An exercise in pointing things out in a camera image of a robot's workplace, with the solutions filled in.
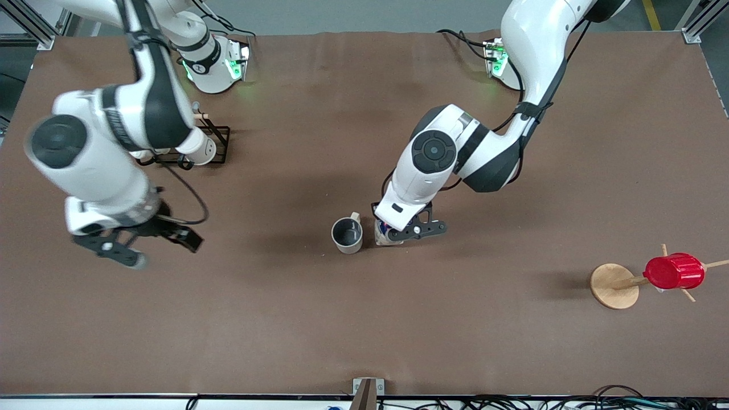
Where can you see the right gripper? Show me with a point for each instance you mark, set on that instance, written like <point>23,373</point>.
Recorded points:
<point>155,226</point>

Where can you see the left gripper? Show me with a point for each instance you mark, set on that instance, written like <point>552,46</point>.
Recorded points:
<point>373,206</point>

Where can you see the blue white milk carton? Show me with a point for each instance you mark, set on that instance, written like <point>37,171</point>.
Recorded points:
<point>383,239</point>

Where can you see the beige mug grey inside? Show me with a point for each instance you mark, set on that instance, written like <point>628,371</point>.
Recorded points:
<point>348,247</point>

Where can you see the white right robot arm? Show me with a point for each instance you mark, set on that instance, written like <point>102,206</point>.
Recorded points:
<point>85,165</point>

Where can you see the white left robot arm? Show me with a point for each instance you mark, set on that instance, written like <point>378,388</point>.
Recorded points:
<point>433,165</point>

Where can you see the white ceramic cup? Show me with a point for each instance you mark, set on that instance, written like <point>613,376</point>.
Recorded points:
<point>142,154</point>
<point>200,149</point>

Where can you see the red plastic cup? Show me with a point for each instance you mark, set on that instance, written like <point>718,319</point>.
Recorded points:
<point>675,272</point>

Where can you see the brown table cover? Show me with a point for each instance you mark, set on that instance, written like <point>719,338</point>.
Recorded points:
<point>319,319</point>

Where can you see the wooden mug tree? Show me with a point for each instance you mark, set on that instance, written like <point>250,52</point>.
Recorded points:
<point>612,285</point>

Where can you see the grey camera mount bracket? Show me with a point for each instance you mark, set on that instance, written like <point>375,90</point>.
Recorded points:
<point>367,393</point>

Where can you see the aluminium frame profile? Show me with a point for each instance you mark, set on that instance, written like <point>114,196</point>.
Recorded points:
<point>692,35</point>
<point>28,23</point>

